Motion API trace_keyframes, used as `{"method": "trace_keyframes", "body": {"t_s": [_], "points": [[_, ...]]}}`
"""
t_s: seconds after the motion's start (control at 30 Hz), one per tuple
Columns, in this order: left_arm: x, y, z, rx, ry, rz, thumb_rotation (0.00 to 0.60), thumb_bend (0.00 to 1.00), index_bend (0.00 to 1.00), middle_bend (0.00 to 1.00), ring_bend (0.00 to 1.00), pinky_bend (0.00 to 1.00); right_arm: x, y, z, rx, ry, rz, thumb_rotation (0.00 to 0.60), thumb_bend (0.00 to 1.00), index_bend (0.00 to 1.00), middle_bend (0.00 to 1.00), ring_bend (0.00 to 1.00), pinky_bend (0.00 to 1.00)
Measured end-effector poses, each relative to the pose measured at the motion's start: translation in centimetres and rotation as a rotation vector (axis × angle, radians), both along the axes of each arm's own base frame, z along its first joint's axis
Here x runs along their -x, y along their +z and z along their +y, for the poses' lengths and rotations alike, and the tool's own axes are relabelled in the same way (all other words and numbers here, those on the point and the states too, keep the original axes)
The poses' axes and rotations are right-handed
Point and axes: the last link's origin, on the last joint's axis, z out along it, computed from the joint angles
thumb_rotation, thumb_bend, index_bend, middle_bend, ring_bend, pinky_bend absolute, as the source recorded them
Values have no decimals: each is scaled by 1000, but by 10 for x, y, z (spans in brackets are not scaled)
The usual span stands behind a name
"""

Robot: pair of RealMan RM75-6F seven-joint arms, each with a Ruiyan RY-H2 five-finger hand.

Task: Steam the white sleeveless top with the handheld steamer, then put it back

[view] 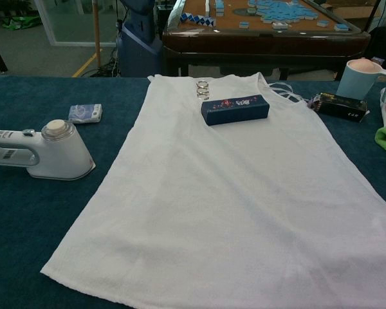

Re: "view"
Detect white sleeveless top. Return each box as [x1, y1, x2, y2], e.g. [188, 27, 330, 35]
[40, 72, 386, 309]

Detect white garment steamer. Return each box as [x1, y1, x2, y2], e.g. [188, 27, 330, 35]
[0, 118, 97, 181]

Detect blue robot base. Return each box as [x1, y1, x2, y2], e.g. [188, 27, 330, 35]
[115, 0, 163, 77]

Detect dark blue rectangular box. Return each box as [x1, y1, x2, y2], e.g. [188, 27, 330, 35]
[201, 95, 271, 127]

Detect silver linked metal rings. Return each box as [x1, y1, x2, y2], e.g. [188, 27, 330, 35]
[194, 79, 212, 99]

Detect thin white ribbon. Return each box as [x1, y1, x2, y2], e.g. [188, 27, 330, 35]
[268, 82, 309, 106]

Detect blue tissue packet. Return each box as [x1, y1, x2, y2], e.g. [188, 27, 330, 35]
[68, 103, 103, 125]

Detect brown mahjong table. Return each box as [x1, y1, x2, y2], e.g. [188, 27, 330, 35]
[162, 0, 372, 81]

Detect blue white snake puzzle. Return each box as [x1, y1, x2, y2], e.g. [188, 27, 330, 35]
[179, 12, 217, 27]

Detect wooden pole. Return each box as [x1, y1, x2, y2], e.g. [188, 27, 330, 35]
[92, 0, 102, 68]

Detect black rectangular carton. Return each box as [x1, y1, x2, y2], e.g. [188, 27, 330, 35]
[308, 92, 371, 124]

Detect white framed glass door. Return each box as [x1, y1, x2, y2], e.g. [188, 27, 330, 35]
[35, 0, 118, 48]

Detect dark teal table cover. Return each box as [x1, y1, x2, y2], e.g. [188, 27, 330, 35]
[0, 75, 386, 309]

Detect cardboard box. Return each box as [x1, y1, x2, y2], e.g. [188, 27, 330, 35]
[321, 0, 382, 22]

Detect green bag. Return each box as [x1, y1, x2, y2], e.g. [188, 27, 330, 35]
[1, 15, 41, 32]

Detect black bag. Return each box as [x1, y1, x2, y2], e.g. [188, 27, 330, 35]
[369, 27, 386, 70]

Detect black floor cable bundle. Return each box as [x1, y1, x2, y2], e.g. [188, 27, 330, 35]
[89, 59, 120, 77]

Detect light blue mug white handle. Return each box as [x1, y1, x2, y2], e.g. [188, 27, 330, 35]
[336, 59, 386, 101]

